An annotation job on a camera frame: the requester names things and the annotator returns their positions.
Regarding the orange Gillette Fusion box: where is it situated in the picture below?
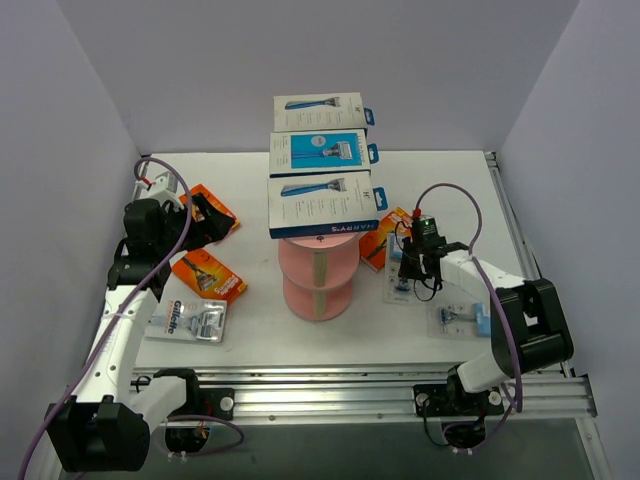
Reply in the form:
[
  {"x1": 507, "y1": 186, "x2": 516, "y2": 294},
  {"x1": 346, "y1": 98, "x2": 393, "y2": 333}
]
[{"x1": 172, "y1": 248, "x2": 247, "y2": 305}]

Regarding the clear blister razor pack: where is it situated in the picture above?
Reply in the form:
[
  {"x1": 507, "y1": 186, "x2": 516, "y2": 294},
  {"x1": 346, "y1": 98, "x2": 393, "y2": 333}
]
[{"x1": 382, "y1": 233, "x2": 420, "y2": 305}]

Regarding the blue Harry's razor box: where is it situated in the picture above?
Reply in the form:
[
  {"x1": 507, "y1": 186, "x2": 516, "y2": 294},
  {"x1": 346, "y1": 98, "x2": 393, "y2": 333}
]
[
  {"x1": 274, "y1": 92, "x2": 375, "y2": 132},
  {"x1": 269, "y1": 129, "x2": 380, "y2": 178}
]

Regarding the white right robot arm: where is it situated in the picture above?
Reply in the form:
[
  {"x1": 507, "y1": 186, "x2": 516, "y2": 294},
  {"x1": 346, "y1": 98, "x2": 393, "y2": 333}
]
[{"x1": 399, "y1": 209, "x2": 574, "y2": 415}]

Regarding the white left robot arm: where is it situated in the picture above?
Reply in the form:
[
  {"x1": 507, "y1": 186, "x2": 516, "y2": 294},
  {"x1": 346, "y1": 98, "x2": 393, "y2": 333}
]
[{"x1": 46, "y1": 193, "x2": 234, "y2": 473}]

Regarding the pink three-tier wooden shelf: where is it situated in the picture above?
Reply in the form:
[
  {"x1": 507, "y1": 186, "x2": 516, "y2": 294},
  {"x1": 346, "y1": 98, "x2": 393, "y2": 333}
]
[{"x1": 278, "y1": 233, "x2": 360, "y2": 322}]

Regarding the blister razor pack blue card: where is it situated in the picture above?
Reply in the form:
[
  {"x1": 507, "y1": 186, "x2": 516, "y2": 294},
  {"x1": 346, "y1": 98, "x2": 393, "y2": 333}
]
[{"x1": 427, "y1": 303, "x2": 491, "y2": 340}]

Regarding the white Gillette blister pack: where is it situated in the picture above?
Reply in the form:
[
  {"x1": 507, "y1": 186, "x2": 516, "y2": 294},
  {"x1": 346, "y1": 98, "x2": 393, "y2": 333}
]
[{"x1": 145, "y1": 300, "x2": 228, "y2": 344}]

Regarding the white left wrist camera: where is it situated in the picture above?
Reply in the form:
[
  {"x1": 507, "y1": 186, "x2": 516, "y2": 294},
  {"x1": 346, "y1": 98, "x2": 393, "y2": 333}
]
[{"x1": 138, "y1": 171, "x2": 183, "y2": 210}]

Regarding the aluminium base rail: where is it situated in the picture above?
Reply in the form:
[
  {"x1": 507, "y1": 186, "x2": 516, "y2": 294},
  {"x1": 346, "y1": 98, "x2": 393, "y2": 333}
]
[{"x1": 195, "y1": 364, "x2": 597, "y2": 425}]

